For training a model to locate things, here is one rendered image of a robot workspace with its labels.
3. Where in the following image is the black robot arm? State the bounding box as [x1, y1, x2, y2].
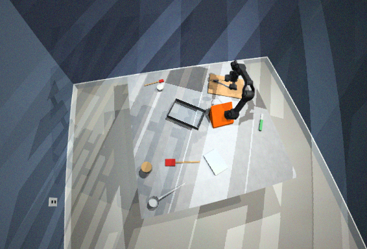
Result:
[224, 60, 255, 120]

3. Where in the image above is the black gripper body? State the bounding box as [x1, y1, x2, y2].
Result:
[229, 71, 239, 89]

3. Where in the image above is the dark grey cylinder with tan top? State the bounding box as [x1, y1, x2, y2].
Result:
[141, 161, 152, 174]

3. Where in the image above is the grey saucepan with long handle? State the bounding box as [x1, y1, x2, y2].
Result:
[148, 183, 185, 208]

